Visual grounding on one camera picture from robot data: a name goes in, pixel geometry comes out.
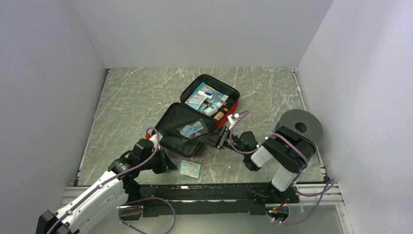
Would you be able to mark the grey filament spool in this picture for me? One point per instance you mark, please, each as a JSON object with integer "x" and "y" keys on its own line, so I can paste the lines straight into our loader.
{"x": 302, "y": 122}

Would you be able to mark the blue cotton swab packet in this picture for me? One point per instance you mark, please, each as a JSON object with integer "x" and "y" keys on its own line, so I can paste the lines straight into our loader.
{"x": 218, "y": 96}

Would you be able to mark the white bandage roll blue label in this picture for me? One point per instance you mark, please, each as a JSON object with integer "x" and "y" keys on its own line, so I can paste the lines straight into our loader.
{"x": 205, "y": 94}

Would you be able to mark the brown bottle orange cap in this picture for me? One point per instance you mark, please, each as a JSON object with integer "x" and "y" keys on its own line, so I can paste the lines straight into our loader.
{"x": 219, "y": 116}

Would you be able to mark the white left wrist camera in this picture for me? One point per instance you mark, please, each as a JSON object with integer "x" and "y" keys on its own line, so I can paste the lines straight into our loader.
{"x": 154, "y": 138}

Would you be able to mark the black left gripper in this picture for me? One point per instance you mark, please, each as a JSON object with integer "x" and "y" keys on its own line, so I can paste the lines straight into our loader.
{"x": 165, "y": 164}

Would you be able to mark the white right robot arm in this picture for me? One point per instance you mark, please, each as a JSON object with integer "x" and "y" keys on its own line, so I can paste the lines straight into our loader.
{"x": 289, "y": 148}

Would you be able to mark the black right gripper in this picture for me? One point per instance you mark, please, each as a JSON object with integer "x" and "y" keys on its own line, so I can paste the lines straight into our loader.
{"x": 215, "y": 139}

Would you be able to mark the white bottle green label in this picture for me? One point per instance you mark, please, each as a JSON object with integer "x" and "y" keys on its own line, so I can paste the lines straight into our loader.
{"x": 212, "y": 109}

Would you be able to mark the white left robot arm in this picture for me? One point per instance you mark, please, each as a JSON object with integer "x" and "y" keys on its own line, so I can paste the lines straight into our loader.
{"x": 116, "y": 187}

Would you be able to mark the teal header small items bag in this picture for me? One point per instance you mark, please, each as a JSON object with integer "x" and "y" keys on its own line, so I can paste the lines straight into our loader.
{"x": 202, "y": 107}

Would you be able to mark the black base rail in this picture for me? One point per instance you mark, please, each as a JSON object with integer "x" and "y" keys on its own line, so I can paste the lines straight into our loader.
{"x": 202, "y": 199}

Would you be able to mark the red medicine kit case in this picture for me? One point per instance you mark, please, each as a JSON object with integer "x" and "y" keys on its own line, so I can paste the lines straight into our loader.
{"x": 179, "y": 114}

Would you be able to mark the white gauze dressing packet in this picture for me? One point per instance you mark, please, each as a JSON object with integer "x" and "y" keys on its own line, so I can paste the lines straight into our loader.
{"x": 195, "y": 101}

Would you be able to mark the alcohol wipes clear bag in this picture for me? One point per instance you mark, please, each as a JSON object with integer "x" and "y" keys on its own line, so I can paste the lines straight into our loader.
{"x": 193, "y": 130}

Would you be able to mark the adhesive bandages clear bag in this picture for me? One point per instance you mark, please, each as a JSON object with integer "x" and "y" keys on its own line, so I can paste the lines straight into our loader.
{"x": 191, "y": 169}

